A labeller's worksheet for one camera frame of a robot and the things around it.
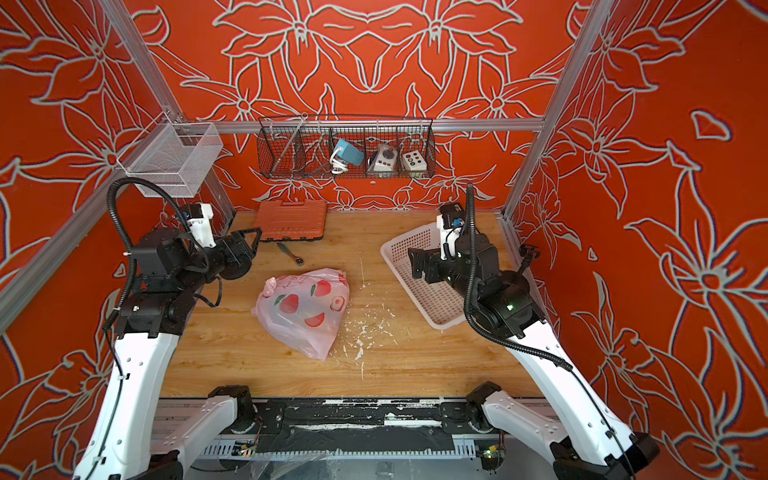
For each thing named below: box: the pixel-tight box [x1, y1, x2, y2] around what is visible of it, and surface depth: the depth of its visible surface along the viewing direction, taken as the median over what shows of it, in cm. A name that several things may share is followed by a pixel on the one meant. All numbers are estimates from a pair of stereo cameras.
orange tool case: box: [254, 199, 327, 242], surface depth 116 cm
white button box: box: [402, 150, 427, 171], surface depth 97 cm
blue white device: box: [330, 139, 364, 174], surface depth 86 cm
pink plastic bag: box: [251, 268, 350, 361], surface depth 79 cm
